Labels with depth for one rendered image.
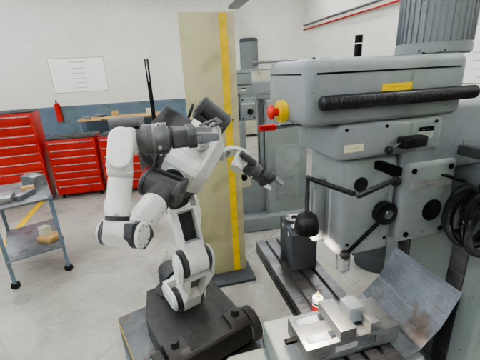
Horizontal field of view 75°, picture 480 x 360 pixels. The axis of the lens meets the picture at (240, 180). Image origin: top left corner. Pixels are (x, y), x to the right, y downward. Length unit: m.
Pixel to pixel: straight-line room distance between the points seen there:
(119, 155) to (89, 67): 9.12
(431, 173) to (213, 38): 1.94
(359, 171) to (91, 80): 9.36
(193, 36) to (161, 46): 7.30
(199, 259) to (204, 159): 0.55
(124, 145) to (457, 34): 0.93
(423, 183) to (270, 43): 9.64
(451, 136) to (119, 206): 0.96
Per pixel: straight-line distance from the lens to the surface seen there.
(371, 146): 0.91
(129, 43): 9.87
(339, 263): 1.16
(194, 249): 1.55
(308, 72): 0.78
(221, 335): 1.80
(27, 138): 5.80
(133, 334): 2.20
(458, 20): 1.08
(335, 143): 0.85
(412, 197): 1.06
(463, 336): 1.44
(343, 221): 0.97
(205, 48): 2.58
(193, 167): 1.18
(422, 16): 1.07
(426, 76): 0.97
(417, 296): 1.45
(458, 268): 1.34
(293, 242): 1.49
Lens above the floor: 1.87
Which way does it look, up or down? 19 degrees down
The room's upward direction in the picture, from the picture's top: 3 degrees counter-clockwise
